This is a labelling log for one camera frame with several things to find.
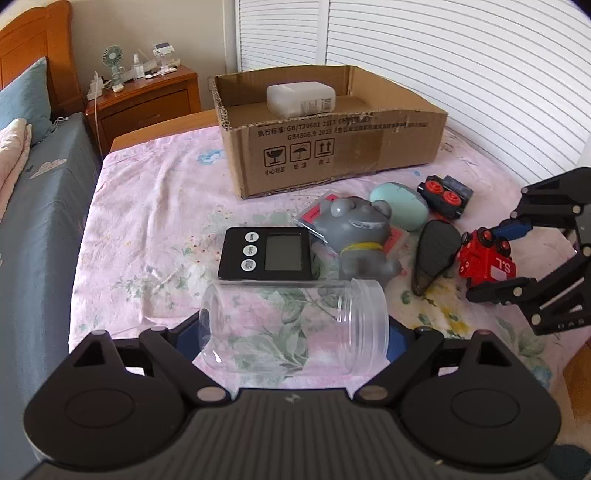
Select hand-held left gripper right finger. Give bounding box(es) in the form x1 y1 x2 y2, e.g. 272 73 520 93
353 318 515 408

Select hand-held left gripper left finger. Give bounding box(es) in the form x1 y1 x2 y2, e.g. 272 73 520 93
68 315 228 408

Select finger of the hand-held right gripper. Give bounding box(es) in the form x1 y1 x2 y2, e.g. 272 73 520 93
492 167 591 252
465 249 591 336

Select red toy truck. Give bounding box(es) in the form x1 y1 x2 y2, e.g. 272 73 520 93
457 227 518 288

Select black toy car red wheels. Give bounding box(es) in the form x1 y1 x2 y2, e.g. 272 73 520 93
417 174 474 221

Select black wedge-shaped brush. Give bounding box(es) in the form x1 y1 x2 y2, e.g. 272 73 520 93
412 220 462 296

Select clear plastic jar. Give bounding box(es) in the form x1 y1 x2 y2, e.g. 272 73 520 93
198 278 390 376

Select grey shark toy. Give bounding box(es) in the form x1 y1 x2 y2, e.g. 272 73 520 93
308 196 402 289

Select teal egg-shaped case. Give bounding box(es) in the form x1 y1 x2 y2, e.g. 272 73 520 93
369 183 429 232

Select black digital timer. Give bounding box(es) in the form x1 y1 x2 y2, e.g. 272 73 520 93
217 227 324 281

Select red card packet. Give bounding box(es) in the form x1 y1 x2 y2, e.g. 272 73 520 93
294 191 411 259

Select brown cardboard box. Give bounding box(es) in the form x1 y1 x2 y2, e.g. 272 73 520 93
208 65 448 200

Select blue bed sheet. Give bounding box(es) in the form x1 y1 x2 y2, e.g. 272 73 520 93
0 112 103 462

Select white louvered closet doors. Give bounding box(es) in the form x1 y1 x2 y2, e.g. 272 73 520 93
235 0 591 185

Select wooden nightstand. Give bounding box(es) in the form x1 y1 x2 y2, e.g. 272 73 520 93
85 65 202 155

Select white plastic container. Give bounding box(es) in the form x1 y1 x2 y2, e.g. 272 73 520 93
267 83 336 117

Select pink quilt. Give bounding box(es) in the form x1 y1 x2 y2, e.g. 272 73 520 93
0 117 33 222

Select white power strip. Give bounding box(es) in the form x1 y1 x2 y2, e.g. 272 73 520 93
87 76 114 100

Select large blue pillow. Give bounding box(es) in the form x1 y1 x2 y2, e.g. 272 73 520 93
0 56 52 148

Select clear phone stand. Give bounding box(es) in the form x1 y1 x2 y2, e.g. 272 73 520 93
151 41 181 75

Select small green desk fan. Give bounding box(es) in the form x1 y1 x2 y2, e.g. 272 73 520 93
102 45 126 90

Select wooden bed headboard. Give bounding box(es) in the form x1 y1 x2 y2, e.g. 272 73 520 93
0 0 75 116

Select white power cable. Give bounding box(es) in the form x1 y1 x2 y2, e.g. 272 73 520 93
90 71 105 154

